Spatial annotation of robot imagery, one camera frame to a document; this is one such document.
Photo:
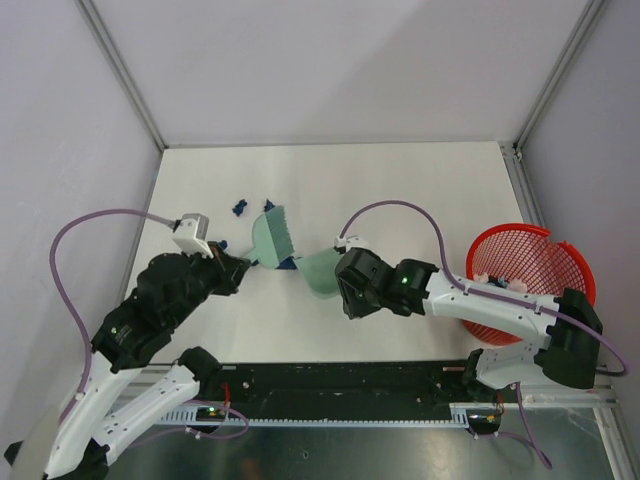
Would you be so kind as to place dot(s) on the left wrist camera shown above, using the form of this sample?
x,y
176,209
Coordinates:
x,y
190,233

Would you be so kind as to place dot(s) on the blue paper scrap left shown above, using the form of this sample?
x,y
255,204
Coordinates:
x,y
239,207

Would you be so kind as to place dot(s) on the blue paper scrap large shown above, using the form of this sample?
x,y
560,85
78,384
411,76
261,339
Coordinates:
x,y
288,264

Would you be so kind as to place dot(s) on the right aluminium frame post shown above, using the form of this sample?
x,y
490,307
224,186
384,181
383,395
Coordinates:
x,y
575,43

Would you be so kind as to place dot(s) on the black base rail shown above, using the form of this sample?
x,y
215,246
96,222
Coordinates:
x,y
376,392

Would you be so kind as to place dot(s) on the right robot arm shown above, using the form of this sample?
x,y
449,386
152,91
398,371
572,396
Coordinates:
x,y
557,336

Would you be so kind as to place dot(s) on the green hand brush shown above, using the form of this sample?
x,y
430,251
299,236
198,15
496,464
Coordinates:
x,y
271,239

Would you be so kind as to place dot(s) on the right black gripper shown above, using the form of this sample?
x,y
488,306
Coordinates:
x,y
354,309

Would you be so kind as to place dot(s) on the blue paper scrap middle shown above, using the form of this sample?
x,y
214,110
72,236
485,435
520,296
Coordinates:
x,y
269,204

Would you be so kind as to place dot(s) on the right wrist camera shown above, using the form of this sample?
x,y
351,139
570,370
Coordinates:
x,y
343,244

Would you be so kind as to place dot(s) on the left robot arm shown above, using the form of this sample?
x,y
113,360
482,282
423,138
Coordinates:
x,y
94,434

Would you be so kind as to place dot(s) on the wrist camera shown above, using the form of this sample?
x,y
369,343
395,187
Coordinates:
x,y
343,244
190,233

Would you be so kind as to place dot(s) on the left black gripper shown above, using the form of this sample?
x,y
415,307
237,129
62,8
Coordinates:
x,y
231,270

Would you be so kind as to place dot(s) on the red mesh basket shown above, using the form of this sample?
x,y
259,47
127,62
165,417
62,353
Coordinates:
x,y
524,254

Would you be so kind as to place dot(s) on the aluminium frame post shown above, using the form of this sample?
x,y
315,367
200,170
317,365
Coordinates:
x,y
105,42
575,43

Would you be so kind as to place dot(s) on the green dustpan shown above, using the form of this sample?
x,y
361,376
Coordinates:
x,y
318,271

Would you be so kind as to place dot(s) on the left aluminium frame post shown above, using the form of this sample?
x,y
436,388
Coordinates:
x,y
105,42

